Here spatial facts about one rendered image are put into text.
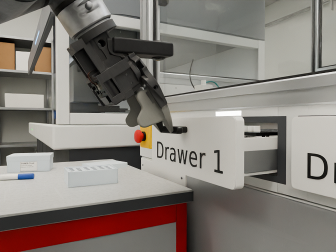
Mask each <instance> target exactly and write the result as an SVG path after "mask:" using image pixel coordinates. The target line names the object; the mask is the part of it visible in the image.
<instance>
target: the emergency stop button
mask: <svg viewBox="0 0 336 252"><path fill-rule="evenodd" d="M143 139H144V134H143V133H142V131H141V130H139V129H137V130H136V131H135V132H134V140H135V142H136V143H141V142H142V140H143Z"/></svg>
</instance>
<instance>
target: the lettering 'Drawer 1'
mask: <svg viewBox="0 0 336 252"><path fill-rule="evenodd" d="M158 144H161V146H162V154H161V156H158ZM167 149H169V147H165V160H167ZM170 150H174V153H171V154H170V160H171V161H172V162H173V161H174V162H176V151H175V149H174V148H173V147H172V148H170ZM177 151H178V159H179V163H180V164H181V161H182V156H183V164H184V165H185V164H186V159H187V152H188V151H187V150H186V152H185V158H184V150H183V149H182V150H181V155H180V152H179V149H177ZM192 153H194V154H195V158H194V157H191V155H192ZM214 153H217V170H216V169H215V170H214V172H216V173H220V174H223V171H220V150H214ZM163 154H164V147H163V144H162V143H161V142H160V141H157V158H162V157H163ZM171 155H174V159H173V160H172V158H171ZM203 155H204V156H206V153H201V152H200V153H199V168H200V169H201V168H202V156H203ZM191 159H192V160H196V161H197V154H196V152H195V151H191V152H190V154H189V163H190V165H191V166H192V167H197V164H196V165H193V164H192V162H191Z"/></svg>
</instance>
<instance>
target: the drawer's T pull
mask: <svg viewBox="0 0 336 252"><path fill-rule="evenodd" d="M187 131H188V128H187V127H186V126H173V132H172V133H170V132H169V131H168V129H167V128H166V127H165V125H163V131H162V132H161V133H167V134H182V133H187Z"/></svg>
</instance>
